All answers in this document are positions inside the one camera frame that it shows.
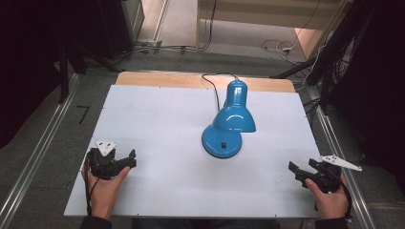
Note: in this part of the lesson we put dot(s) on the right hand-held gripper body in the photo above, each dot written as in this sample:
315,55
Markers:
329,176

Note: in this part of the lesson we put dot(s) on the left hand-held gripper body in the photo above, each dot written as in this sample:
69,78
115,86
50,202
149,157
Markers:
103,163

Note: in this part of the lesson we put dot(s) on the blue desk lamp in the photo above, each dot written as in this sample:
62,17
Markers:
234,119

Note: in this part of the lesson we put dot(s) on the person's right hand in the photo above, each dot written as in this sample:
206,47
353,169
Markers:
331,203

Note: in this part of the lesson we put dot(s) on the person's left hand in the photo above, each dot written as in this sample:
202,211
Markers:
105,194

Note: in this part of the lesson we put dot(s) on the black metal stand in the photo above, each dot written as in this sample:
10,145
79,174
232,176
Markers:
324,73
63,73

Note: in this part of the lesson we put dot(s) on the dark cabinet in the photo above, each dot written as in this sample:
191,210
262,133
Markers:
121,22

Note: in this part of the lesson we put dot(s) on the light wooden furniture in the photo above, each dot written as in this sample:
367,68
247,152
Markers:
270,14

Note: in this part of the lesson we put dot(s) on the aluminium floor rail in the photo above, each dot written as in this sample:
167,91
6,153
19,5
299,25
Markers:
342,159
35,159

